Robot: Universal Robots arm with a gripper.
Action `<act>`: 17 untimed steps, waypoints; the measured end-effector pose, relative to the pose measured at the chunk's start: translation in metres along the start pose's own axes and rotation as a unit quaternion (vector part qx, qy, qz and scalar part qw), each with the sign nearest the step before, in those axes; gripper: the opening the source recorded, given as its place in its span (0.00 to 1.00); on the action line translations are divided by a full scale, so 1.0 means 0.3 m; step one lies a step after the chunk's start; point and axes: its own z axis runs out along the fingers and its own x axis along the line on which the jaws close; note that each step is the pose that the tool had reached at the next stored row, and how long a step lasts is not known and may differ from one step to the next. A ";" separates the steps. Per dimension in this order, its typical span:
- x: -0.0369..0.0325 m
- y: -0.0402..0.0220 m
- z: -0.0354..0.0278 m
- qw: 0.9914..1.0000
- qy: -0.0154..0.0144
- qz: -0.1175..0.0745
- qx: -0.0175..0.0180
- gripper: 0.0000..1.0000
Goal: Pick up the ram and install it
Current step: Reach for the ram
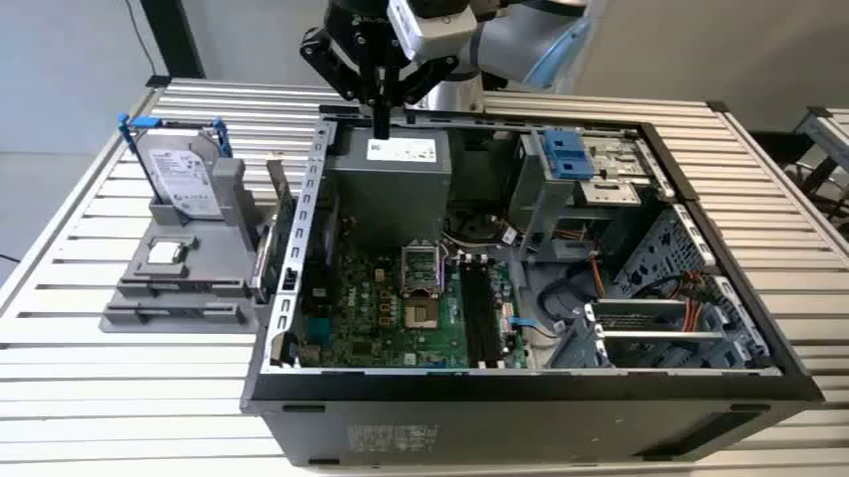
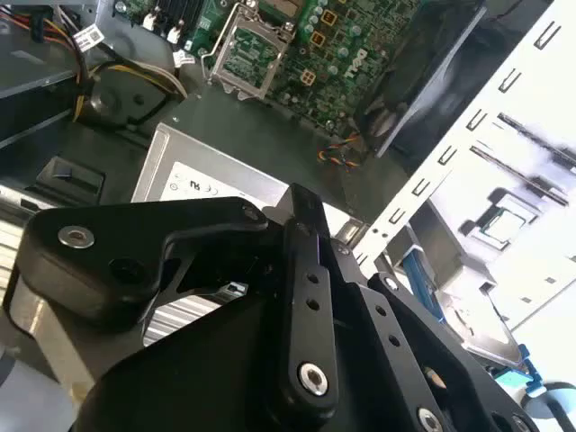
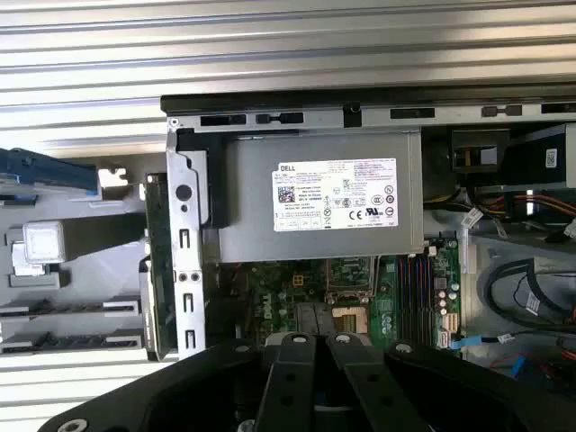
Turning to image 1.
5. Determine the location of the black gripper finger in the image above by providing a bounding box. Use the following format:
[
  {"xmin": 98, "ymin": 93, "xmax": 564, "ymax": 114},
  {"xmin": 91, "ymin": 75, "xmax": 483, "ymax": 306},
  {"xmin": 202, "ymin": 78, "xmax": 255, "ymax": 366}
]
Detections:
[
  {"xmin": 381, "ymin": 57, "xmax": 459, "ymax": 139},
  {"xmin": 299, "ymin": 30, "xmax": 383, "ymax": 140}
]

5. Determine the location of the black RAM slot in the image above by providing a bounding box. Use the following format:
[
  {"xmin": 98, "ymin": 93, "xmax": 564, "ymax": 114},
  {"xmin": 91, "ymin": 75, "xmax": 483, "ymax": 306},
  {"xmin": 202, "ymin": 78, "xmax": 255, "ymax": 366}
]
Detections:
[
  {"xmin": 475, "ymin": 255, "xmax": 498, "ymax": 369},
  {"xmin": 467, "ymin": 255, "xmax": 490, "ymax": 369},
  {"xmin": 485, "ymin": 255, "xmax": 508, "ymax": 369},
  {"xmin": 459, "ymin": 255, "xmax": 481, "ymax": 369}
]

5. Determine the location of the grey power supply unit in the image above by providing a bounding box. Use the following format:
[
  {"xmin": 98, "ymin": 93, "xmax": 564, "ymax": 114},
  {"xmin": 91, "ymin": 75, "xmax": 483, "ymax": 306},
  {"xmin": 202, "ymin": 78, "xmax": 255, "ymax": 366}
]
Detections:
[{"xmin": 327, "ymin": 126, "xmax": 457, "ymax": 249}]

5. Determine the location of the green graphics card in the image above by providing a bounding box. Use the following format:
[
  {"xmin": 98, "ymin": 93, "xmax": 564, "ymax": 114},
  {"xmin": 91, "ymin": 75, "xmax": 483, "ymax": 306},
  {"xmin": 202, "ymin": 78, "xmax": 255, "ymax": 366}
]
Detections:
[{"xmin": 251, "ymin": 158, "xmax": 298, "ymax": 305}]

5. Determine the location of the hard disk in blue carrier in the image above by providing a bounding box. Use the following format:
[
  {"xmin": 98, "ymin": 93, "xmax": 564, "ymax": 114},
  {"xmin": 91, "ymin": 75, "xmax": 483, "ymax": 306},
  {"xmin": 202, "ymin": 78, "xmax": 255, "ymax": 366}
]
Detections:
[{"xmin": 115, "ymin": 112, "xmax": 231, "ymax": 223}]

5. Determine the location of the black case fan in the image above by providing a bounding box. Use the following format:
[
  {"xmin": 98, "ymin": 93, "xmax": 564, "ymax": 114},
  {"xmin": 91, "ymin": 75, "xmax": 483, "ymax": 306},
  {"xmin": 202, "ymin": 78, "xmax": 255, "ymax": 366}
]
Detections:
[{"xmin": 309, "ymin": 193, "xmax": 345, "ymax": 304}]

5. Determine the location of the grey parts rack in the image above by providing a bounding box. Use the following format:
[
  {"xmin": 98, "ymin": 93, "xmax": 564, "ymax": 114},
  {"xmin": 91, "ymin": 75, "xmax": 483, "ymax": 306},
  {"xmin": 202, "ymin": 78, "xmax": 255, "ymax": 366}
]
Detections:
[{"xmin": 99, "ymin": 157, "xmax": 281, "ymax": 335}]

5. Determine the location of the CPU socket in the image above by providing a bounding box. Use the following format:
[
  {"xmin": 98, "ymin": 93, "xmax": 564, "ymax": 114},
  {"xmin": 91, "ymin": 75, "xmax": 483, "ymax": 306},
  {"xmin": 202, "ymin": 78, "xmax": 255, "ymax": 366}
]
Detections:
[{"xmin": 402, "ymin": 292, "xmax": 445, "ymax": 330}]

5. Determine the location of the perforated metal panel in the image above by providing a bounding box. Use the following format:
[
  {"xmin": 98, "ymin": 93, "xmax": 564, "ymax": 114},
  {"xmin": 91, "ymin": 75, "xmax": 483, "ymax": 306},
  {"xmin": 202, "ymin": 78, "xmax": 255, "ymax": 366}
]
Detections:
[{"xmin": 613, "ymin": 206, "xmax": 718, "ymax": 299}]

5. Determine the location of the green motherboard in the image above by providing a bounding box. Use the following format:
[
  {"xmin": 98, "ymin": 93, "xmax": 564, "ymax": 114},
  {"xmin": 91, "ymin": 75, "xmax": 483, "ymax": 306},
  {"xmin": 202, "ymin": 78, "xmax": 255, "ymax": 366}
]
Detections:
[{"xmin": 298, "ymin": 242, "xmax": 532, "ymax": 370}]

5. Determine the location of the metal slat side table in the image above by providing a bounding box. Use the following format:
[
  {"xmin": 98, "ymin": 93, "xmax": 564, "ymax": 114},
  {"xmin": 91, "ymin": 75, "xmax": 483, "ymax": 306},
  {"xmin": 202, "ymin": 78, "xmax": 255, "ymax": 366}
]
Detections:
[{"xmin": 792, "ymin": 104, "xmax": 849, "ymax": 223}]

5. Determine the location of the metal disk bay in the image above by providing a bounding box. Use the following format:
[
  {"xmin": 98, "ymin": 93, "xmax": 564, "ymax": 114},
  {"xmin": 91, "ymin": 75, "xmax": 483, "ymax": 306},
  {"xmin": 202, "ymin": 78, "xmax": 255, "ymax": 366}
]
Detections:
[{"xmin": 546, "ymin": 296, "xmax": 774, "ymax": 372}]

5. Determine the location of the black open PC case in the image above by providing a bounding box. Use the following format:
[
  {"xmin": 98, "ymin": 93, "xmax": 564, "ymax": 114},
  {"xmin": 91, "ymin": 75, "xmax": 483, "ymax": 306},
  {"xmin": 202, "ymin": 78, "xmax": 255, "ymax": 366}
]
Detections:
[{"xmin": 238, "ymin": 101, "xmax": 828, "ymax": 468}]

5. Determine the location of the black upright post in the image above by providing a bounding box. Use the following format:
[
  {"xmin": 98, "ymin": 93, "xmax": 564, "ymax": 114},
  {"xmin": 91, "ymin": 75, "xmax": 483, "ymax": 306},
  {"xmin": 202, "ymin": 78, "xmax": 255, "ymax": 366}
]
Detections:
[{"xmin": 136, "ymin": 0, "xmax": 207, "ymax": 80}]

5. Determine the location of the blue plastic drive bracket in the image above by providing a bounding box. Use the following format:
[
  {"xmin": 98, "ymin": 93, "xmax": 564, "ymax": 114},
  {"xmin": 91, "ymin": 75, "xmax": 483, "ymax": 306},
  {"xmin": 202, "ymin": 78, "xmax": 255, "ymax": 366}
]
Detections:
[{"xmin": 540, "ymin": 129, "xmax": 584, "ymax": 180}]

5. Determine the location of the beige wire bundle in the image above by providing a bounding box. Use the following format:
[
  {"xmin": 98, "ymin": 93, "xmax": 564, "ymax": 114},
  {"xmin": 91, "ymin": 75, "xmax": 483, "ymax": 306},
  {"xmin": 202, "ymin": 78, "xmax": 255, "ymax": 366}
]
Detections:
[{"xmin": 441, "ymin": 211, "xmax": 513, "ymax": 254}]

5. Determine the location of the wire locking lever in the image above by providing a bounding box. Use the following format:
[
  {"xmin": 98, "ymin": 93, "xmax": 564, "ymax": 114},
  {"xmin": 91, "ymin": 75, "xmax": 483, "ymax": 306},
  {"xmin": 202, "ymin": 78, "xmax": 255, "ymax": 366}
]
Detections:
[{"xmin": 437, "ymin": 245, "xmax": 453, "ymax": 298}]

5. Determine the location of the black looped wire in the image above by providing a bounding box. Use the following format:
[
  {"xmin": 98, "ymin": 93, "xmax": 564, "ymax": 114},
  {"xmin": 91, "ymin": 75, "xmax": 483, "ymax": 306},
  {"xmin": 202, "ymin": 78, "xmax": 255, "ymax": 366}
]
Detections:
[{"xmin": 537, "ymin": 276, "xmax": 592, "ymax": 327}]

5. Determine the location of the red orange yellow wire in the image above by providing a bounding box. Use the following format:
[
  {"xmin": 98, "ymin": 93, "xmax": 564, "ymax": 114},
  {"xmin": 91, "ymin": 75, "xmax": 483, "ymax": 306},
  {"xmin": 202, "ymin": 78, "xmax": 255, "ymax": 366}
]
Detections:
[{"xmin": 680, "ymin": 270, "xmax": 710, "ymax": 335}]

